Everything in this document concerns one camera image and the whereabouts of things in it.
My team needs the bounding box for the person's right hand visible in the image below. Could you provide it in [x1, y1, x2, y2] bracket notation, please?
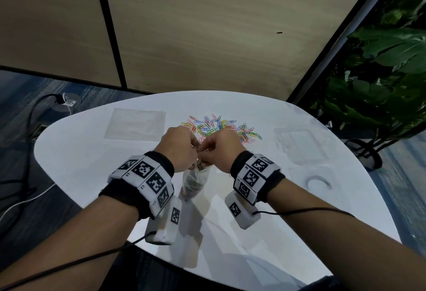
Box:
[196, 129, 247, 174]

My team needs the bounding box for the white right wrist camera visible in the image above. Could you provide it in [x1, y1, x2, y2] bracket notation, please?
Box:
[225, 191, 261, 231]

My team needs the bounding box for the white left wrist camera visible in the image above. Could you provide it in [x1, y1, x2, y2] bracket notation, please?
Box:
[145, 196, 183, 245]

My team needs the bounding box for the clear plastic box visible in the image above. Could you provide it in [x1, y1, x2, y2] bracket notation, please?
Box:
[288, 164, 353, 208]

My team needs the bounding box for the right marker wristband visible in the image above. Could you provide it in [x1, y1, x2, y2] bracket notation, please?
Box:
[229, 150, 286, 205]

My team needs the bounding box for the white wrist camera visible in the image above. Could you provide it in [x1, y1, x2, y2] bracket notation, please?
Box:
[145, 196, 183, 245]
[225, 191, 261, 231]

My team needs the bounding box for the white floor cable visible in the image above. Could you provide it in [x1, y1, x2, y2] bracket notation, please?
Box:
[0, 182, 57, 223]

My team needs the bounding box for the person's left forearm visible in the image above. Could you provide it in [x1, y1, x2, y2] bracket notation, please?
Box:
[0, 194, 139, 291]

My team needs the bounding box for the black right camera cable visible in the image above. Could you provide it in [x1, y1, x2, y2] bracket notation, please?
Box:
[252, 207, 355, 219]

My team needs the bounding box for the black plant stand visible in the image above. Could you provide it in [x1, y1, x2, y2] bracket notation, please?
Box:
[344, 138, 426, 170]

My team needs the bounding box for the black floor cable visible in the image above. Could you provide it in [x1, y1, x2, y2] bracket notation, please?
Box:
[0, 93, 67, 241]

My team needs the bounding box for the clear plastic box lid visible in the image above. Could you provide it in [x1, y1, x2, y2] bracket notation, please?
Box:
[273, 127, 337, 165]

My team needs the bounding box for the pile of coloured paper clips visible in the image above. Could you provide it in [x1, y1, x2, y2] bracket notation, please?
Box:
[181, 113, 264, 145]

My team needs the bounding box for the person's left hand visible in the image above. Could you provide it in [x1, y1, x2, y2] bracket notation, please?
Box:
[154, 125, 200, 173]

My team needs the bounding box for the person's right forearm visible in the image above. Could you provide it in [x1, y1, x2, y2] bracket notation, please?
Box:
[268, 178, 426, 291]

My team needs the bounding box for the black camera cable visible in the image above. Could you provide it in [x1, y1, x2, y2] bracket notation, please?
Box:
[252, 207, 355, 219]
[0, 231, 157, 291]

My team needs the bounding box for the clear plastic bag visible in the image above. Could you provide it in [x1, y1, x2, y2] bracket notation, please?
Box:
[106, 107, 167, 142]
[179, 159, 212, 203]

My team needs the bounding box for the black left camera cable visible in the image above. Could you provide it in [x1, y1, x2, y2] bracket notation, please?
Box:
[0, 231, 157, 291]

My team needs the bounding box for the marker wristband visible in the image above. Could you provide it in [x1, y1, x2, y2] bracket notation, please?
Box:
[99, 151, 175, 220]
[229, 150, 286, 205]

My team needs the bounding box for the metal floor outlet box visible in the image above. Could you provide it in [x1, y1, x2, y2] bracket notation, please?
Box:
[32, 122, 49, 140]

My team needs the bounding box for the left marker wristband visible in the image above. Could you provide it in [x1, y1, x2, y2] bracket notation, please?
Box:
[99, 151, 175, 220]

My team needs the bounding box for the green leafy plant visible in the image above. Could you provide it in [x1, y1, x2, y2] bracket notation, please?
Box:
[309, 0, 426, 141]

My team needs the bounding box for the floor power socket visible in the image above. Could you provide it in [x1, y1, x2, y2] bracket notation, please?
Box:
[53, 93, 82, 112]

